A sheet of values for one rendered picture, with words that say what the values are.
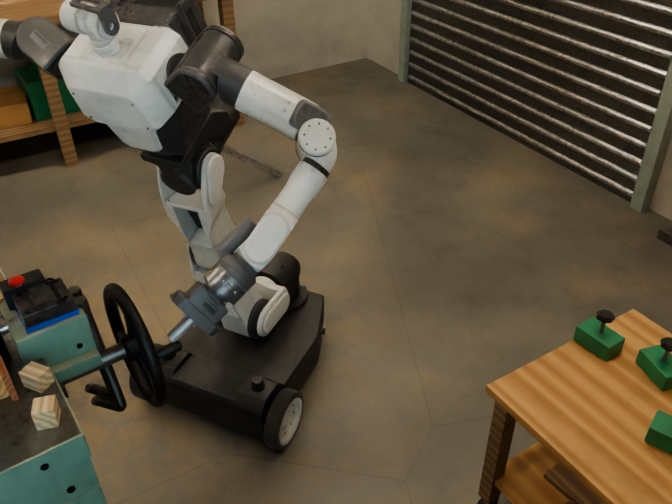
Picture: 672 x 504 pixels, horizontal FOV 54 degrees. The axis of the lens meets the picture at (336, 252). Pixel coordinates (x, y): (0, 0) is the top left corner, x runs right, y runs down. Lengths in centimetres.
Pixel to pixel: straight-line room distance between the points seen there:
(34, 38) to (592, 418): 159
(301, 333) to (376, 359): 33
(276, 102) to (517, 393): 94
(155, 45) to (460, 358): 164
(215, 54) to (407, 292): 169
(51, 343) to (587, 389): 128
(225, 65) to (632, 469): 126
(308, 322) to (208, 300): 112
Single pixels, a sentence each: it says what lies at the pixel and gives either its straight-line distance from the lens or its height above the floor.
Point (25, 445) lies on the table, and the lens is 128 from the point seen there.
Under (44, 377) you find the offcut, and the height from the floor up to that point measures 93.
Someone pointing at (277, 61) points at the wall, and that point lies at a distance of 510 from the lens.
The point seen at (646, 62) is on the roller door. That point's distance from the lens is 355.
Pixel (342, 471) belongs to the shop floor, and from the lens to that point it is 224.
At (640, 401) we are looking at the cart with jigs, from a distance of 187.
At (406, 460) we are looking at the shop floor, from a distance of 228.
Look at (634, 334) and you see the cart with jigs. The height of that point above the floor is 53.
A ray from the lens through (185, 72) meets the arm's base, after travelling 143.
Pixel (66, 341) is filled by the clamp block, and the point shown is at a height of 92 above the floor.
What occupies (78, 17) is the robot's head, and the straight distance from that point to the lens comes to 153.
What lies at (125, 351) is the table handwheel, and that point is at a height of 82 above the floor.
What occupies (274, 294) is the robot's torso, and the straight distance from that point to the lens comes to 238.
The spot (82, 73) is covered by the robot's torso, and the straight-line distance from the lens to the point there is 159.
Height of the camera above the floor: 181
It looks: 36 degrees down
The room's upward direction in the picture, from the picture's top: 1 degrees counter-clockwise
